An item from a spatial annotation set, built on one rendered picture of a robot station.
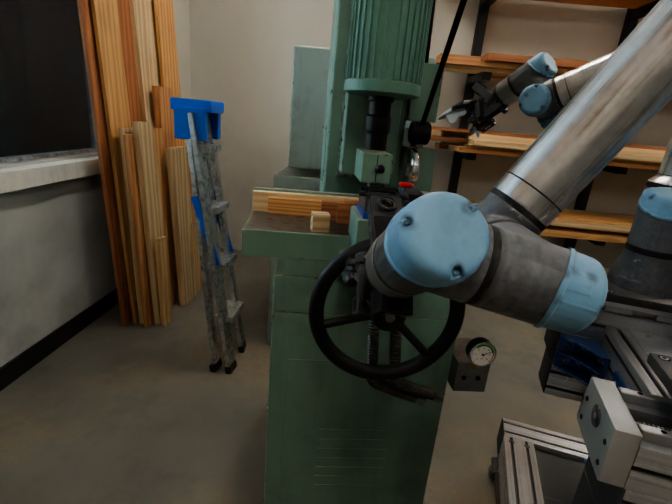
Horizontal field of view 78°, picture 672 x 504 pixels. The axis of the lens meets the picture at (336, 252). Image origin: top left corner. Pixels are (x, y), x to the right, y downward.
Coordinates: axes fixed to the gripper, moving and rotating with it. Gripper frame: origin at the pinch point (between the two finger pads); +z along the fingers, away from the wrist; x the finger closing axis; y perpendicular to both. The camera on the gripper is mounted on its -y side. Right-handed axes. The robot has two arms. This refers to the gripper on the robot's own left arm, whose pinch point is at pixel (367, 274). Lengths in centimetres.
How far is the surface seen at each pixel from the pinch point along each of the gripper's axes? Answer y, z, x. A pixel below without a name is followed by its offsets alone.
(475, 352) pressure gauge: 12.2, 27.2, 29.7
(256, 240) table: -9.5, 21.8, -20.4
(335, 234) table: -11.7, 21.0, -3.6
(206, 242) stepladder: -27, 106, -49
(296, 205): -21.5, 32.8, -12.5
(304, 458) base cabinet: 41, 51, -7
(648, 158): -107, 155, 203
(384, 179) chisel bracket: -26.8, 25.1, 7.8
